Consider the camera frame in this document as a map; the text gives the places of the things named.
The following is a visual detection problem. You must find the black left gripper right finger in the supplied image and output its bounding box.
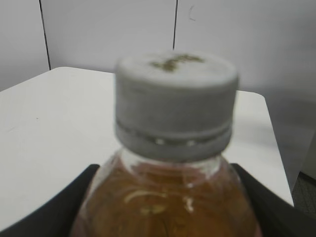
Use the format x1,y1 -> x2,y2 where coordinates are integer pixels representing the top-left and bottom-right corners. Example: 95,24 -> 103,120
232,163 -> 316,237

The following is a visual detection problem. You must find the grey bottle cap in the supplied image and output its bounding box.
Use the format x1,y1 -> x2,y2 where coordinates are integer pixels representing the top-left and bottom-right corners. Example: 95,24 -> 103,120
115,51 -> 238,163

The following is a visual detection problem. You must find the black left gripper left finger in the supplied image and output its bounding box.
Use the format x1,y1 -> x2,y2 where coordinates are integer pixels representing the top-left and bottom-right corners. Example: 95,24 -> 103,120
0,164 -> 100,237

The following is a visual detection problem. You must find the peach oolong tea bottle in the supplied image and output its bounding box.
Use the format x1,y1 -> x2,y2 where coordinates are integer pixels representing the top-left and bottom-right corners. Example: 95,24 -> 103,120
70,149 -> 262,237

